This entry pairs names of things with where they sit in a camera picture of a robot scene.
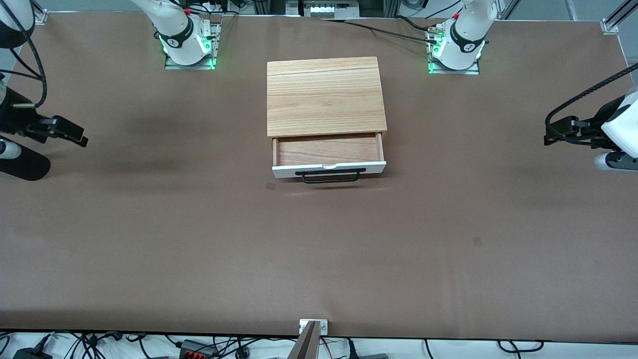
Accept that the white drawer with black handle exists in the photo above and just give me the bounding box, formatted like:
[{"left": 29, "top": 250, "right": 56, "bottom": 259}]
[{"left": 272, "top": 132, "right": 387, "bottom": 184}]

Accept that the wooden drawer cabinet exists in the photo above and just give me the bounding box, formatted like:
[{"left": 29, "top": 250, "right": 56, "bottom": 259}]
[{"left": 267, "top": 56, "right": 388, "bottom": 150}]

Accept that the black orange connector block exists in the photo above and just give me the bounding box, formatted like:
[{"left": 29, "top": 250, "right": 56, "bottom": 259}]
[{"left": 178, "top": 339, "right": 218, "bottom": 359}]

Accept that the white power strip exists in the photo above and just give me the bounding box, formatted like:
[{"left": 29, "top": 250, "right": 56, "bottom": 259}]
[{"left": 303, "top": 1, "right": 360, "bottom": 18}]

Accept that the brown table mat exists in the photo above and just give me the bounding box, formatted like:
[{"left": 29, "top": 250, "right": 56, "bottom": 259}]
[{"left": 0, "top": 11, "right": 638, "bottom": 345}]

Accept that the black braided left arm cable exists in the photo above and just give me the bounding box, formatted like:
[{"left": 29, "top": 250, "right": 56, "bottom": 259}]
[{"left": 544, "top": 64, "right": 638, "bottom": 146}]

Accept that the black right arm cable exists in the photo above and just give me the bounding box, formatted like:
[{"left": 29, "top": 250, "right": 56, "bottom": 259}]
[{"left": 0, "top": 0, "right": 48, "bottom": 108}]

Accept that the aluminium profile frame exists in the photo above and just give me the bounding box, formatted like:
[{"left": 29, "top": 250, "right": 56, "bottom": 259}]
[{"left": 606, "top": 0, "right": 638, "bottom": 28}]

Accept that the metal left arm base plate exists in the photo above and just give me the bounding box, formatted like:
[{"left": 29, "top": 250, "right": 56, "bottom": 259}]
[{"left": 427, "top": 29, "right": 480, "bottom": 75}]

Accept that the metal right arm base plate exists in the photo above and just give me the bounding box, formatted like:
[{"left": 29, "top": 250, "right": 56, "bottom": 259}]
[{"left": 164, "top": 22, "right": 221, "bottom": 70}]

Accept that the black cable across table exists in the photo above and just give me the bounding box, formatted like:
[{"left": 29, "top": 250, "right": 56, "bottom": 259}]
[{"left": 319, "top": 17, "right": 439, "bottom": 44}]

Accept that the black looped floor cable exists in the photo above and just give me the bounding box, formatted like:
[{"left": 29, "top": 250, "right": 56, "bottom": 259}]
[{"left": 498, "top": 340, "right": 544, "bottom": 354}]

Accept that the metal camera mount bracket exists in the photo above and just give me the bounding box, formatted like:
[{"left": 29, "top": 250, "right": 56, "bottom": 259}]
[{"left": 287, "top": 319, "right": 328, "bottom": 359}]

